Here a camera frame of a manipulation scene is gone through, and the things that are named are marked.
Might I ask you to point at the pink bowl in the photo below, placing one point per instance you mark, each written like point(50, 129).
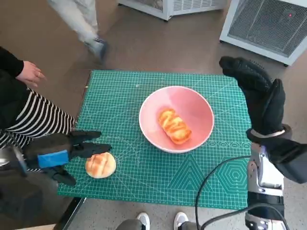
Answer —
point(187, 100)

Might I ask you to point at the white louvred cabinet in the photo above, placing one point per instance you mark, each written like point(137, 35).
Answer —
point(192, 6)

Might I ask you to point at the round pale toy bun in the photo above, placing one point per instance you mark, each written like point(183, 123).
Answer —
point(100, 166)

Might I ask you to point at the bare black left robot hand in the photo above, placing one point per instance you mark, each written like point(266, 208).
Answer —
point(55, 159)

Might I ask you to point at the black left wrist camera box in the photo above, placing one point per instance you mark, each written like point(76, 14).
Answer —
point(48, 143)

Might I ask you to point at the white shoe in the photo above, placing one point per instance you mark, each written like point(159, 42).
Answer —
point(180, 218)
point(143, 220)

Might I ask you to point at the white mesh-front cabinet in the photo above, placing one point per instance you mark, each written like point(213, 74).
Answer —
point(263, 28)

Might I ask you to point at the green cutting mat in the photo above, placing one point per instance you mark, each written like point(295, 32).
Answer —
point(144, 172)

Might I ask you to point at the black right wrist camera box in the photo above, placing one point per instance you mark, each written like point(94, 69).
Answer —
point(290, 160)

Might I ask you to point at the walking person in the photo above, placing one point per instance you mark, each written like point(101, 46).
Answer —
point(81, 21)

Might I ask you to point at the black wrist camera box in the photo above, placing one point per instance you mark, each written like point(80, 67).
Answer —
point(48, 143)
point(290, 160)

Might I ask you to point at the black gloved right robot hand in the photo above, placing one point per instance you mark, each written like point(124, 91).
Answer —
point(263, 103)

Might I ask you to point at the seated person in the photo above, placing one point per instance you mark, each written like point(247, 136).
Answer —
point(28, 115)

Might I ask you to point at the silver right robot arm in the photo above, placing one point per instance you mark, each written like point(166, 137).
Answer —
point(261, 172)

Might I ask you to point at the person's hand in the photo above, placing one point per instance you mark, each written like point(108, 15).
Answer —
point(30, 73)

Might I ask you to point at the twisted orange toy bread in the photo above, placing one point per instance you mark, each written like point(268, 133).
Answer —
point(173, 125)

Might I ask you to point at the dark grey leg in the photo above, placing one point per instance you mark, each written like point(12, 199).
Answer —
point(190, 226)
point(129, 225)

